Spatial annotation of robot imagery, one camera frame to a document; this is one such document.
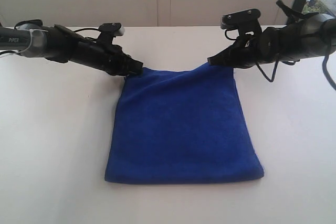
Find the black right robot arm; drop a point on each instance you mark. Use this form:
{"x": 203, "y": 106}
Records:
{"x": 304, "y": 39}

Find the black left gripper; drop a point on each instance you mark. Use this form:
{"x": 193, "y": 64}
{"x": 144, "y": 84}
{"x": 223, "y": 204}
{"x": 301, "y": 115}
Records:
{"x": 109, "y": 59}

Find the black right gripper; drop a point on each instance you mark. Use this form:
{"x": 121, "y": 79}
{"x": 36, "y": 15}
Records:
{"x": 247, "y": 52}

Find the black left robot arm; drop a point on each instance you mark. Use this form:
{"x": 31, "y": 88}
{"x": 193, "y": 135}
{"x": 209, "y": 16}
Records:
{"x": 31, "y": 39}

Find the blue microfiber towel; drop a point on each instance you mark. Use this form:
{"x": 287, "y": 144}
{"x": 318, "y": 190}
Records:
{"x": 183, "y": 127}

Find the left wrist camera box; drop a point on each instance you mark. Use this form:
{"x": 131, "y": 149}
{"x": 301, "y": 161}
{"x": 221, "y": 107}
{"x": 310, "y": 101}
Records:
{"x": 114, "y": 29}

